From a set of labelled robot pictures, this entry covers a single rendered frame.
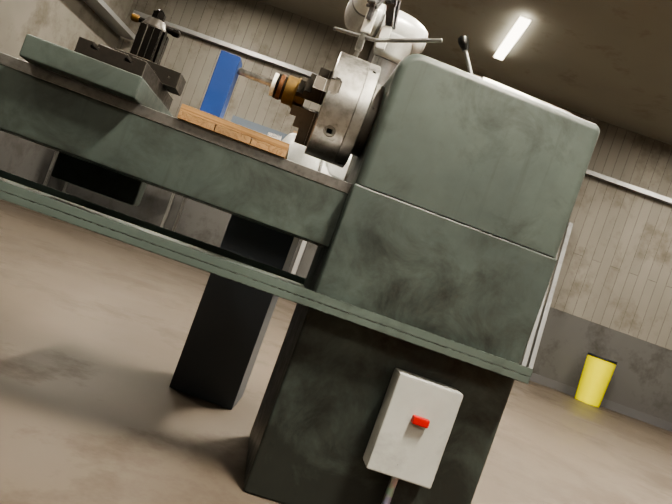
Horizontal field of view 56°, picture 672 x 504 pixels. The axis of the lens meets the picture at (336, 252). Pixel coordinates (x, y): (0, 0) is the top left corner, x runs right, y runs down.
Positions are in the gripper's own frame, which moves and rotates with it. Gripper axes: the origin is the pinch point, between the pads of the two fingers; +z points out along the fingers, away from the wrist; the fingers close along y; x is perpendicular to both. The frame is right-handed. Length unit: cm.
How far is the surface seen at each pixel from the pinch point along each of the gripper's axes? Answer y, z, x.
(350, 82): -12.5, 16.2, -3.7
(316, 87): -15.5, 20.7, 4.0
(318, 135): -12.1, 32.6, 0.1
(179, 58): 601, -41, 555
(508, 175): 2, 25, -51
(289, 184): -20, 48, -1
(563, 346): 797, 155, -90
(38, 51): -56, 39, 59
